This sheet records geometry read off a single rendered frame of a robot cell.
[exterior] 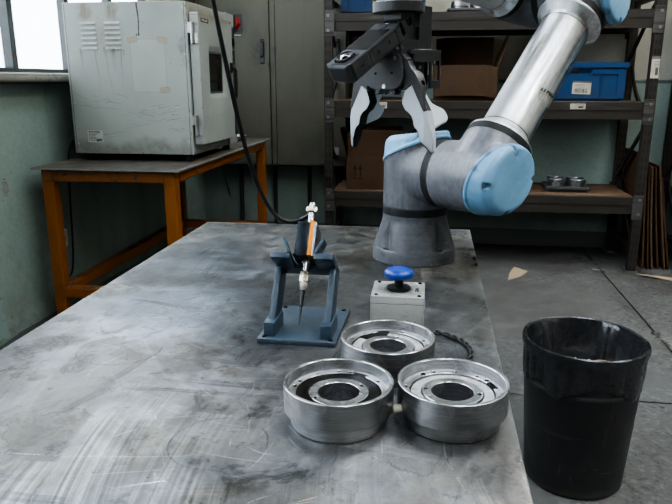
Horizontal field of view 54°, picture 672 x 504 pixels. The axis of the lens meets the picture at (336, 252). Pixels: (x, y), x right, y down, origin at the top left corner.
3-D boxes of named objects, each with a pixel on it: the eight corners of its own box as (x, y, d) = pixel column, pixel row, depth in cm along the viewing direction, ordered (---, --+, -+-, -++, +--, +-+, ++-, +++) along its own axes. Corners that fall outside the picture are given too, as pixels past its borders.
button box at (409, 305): (423, 331, 86) (425, 295, 85) (369, 328, 87) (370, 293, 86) (424, 310, 94) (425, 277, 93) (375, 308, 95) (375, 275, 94)
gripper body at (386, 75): (441, 93, 94) (444, 3, 91) (401, 94, 88) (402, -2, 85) (401, 93, 99) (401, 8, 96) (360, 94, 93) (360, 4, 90)
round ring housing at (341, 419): (359, 460, 57) (360, 417, 56) (262, 428, 62) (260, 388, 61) (410, 410, 66) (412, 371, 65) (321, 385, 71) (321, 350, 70)
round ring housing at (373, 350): (442, 389, 70) (444, 353, 69) (343, 391, 70) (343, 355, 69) (425, 350, 80) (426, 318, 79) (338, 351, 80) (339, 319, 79)
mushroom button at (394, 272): (412, 308, 87) (413, 272, 86) (382, 307, 88) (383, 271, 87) (413, 299, 91) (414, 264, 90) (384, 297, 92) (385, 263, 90)
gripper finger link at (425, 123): (468, 138, 90) (437, 82, 92) (441, 141, 86) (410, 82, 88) (453, 151, 92) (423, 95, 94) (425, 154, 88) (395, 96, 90)
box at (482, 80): (508, 101, 388) (512, 32, 379) (420, 100, 396) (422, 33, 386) (501, 99, 429) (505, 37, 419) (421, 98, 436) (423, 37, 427)
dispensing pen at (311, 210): (284, 319, 81) (299, 196, 87) (291, 327, 85) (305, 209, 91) (301, 320, 81) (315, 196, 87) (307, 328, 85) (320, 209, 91)
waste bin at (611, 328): (649, 515, 175) (669, 365, 164) (519, 503, 180) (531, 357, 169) (615, 446, 208) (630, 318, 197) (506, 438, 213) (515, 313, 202)
